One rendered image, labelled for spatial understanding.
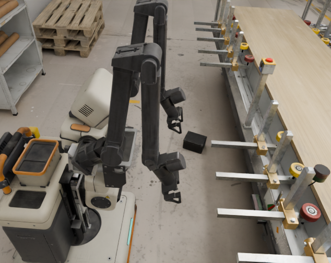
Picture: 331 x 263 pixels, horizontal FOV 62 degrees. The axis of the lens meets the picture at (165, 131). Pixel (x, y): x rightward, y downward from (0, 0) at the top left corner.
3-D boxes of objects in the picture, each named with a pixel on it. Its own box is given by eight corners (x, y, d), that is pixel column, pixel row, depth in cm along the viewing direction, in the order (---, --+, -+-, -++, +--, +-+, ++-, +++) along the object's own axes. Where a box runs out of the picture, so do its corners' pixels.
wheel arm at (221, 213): (216, 218, 127) (218, 213, 124) (215, 212, 129) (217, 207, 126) (309, 224, 128) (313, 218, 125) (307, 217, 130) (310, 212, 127)
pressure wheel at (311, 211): (296, 230, 127) (306, 217, 120) (291, 215, 133) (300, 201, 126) (313, 231, 128) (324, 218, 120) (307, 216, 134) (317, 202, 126)
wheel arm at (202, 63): (199, 67, 241) (200, 62, 238) (199, 64, 244) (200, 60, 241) (248, 70, 242) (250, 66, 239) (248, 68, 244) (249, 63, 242)
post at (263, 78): (244, 129, 195) (262, 73, 165) (243, 124, 198) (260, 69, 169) (250, 129, 195) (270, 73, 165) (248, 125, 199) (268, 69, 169)
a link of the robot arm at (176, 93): (154, 83, 135) (153, 93, 129) (175, 74, 131) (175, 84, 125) (165, 102, 142) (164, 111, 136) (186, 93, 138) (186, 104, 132)
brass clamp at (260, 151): (256, 155, 165) (258, 149, 162) (251, 139, 175) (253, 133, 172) (266, 155, 165) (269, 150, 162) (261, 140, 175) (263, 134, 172)
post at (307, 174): (270, 232, 141) (308, 171, 109) (269, 226, 144) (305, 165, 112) (277, 232, 141) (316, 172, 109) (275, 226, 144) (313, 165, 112)
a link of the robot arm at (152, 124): (142, 42, 78) (137, 60, 70) (163, 43, 78) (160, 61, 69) (144, 150, 106) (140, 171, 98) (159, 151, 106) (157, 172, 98)
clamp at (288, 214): (284, 229, 125) (287, 223, 122) (275, 203, 135) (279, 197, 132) (296, 229, 125) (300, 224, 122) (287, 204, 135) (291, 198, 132)
